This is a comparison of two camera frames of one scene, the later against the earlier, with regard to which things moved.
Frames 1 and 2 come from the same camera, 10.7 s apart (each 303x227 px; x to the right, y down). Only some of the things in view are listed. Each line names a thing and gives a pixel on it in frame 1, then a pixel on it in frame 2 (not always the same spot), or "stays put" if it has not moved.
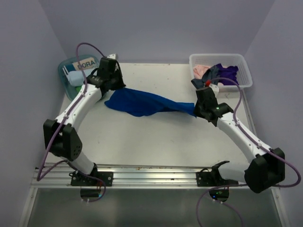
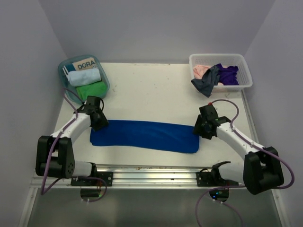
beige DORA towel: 84,64 stays put
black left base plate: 78,179 stays put
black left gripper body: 117,81 to 102,121
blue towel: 140,103 to 164,136
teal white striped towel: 68,68 stays put
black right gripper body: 198,110 to 200,128
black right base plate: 213,178 stays put
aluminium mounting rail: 128,177 stays put
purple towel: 229,72 stays put
